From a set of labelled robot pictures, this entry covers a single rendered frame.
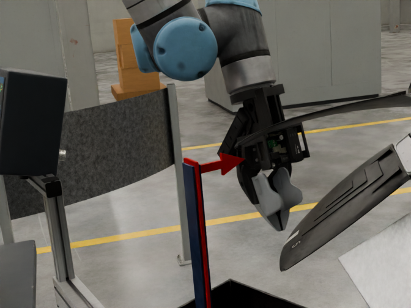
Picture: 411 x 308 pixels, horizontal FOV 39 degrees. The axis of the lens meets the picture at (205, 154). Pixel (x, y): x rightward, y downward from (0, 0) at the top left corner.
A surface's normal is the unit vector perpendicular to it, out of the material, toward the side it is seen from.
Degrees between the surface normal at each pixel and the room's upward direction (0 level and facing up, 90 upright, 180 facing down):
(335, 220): 38
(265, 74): 73
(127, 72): 90
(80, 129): 90
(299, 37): 90
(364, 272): 55
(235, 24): 78
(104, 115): 90
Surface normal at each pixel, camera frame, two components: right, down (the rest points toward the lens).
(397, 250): -0.38, -0.33
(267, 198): -0.84, 0.25
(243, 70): -0.26, 0.06
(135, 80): 0.20, 0.23
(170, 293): -0.08, -0.97
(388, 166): -0.73, -0.62
